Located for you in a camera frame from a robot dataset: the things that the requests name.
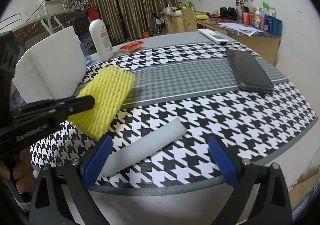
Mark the white lotion pump bottle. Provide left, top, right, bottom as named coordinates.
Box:
left=83, top=6, right=114, bottom=62

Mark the yellow foam fruit net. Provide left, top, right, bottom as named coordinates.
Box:
left=68, top=66, right=136, bottom=141

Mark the orange snack packet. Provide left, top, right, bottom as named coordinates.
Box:
left=119, top=41, right=144, bottom=53

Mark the toiletry bottles cluster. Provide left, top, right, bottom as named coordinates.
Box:
left=235, top=0, right=283, bottom=38

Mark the white foam tube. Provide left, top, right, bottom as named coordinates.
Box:
left=101, top=118, right=187, bottom=177

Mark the metal bunk bed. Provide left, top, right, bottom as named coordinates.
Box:
left=1, top=0, right=88, bottom=43

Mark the left human hand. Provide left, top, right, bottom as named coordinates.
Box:
left=12, top=148, right=36, bottom=194

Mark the white foam box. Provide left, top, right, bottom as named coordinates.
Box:
left=12, top=26, right=86, bottom=103

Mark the printed paper sheet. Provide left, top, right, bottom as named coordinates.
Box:
left=219, top=23, right=262, bottom=37

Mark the black smartphone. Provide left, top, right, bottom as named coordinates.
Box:
left=226, top=49, right=274, bottom=94

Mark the white remote control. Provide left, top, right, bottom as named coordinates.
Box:
left=198, top=29, right=229, bottom=45

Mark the wooden smiley chair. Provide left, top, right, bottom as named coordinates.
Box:
left=181, top=9, right=198, bottom=32

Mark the wooden desk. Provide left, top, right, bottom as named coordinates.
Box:
left=161, top=12, right=281, bottom=65

